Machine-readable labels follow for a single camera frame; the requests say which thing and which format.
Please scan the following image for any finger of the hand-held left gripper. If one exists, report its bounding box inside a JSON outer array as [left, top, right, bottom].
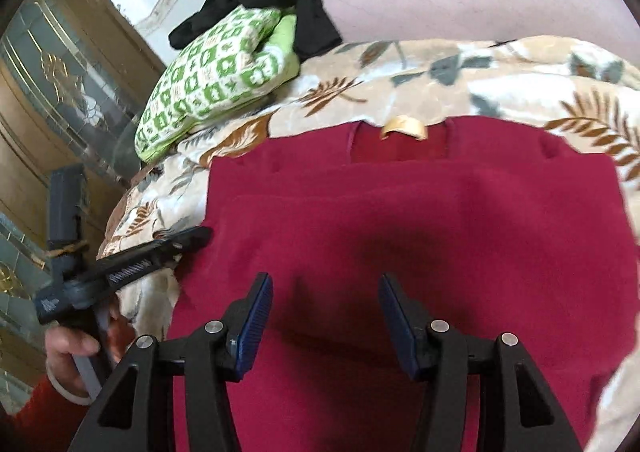
[[94, 225, 213, 294]]

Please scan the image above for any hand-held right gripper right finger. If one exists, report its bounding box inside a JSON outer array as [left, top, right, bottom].
[[377, 273, 583, 452]]

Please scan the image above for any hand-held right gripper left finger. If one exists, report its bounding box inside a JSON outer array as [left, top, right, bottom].
[[67, 272, 274, 452]]

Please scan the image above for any dark red fleece garment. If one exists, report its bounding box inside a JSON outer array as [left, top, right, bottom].
[[167, 115, 640, 452]]

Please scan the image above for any person's left forearm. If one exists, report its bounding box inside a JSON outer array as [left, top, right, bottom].
[[0, 374, 101, 452]]

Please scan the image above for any person's left hand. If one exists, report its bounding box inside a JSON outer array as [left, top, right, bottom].
[[44, 305, 137, 385]]

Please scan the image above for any wooden door with glass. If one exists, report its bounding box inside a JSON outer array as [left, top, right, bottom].
[[0, 0, 168, 413]]

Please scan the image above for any green patterned pillow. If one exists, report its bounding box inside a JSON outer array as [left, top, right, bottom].
[[134, 6, 297, 164]]

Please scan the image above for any lime green cloth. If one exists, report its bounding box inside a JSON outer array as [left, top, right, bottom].
[[267, 14, 302, 83]]

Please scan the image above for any beige leaf print blanket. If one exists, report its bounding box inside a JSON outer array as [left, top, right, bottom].
[[97, 35, 640, 452]]

